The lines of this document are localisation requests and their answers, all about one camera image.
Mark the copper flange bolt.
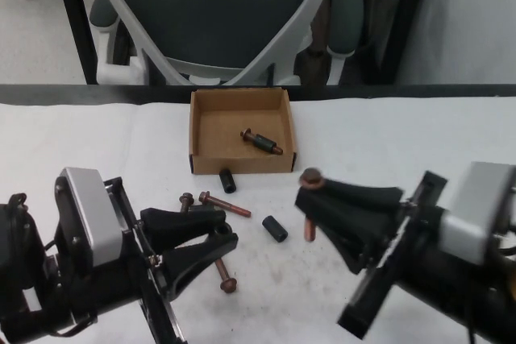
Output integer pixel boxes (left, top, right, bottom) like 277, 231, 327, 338
198, 192, 252, 218
239, 127, 285, 156
214, 258, 239, 293
298, 167, 324, 242
178, 192, 195, 213

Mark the open cardboard box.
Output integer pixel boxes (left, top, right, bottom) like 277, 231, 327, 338
188, 87, 299, 176

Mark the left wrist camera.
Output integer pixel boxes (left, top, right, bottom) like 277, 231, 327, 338
55, 166, 124, 269

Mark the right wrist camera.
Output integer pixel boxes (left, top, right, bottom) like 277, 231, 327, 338
437, 161, 514, 267

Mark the black cylindrical sleeve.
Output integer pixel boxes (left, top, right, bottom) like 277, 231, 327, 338
218, 168, 236, 195
212, 221, 239, 247
252, 134, 276, 152
261, 215, 289, 246

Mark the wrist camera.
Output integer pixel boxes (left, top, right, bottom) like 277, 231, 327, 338
55, 166, 124, 269
437, 161, 514, 267

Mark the grey office chair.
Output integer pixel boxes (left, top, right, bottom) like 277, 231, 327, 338
88, 0, 366, 86

